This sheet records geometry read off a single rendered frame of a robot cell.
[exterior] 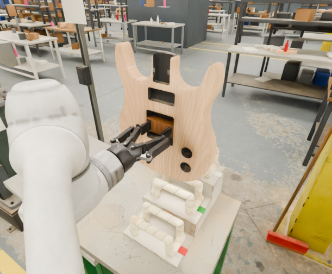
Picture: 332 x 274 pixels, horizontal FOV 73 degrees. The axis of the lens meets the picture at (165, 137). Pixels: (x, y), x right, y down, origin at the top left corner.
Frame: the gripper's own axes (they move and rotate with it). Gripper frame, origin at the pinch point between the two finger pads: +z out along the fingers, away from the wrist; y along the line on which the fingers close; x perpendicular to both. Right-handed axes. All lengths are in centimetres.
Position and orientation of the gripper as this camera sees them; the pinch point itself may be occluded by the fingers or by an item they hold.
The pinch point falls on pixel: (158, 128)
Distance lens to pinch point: 69.7
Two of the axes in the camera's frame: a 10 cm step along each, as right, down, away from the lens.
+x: 0.0, -8.4, -5.4
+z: 5.4, -4.5, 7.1
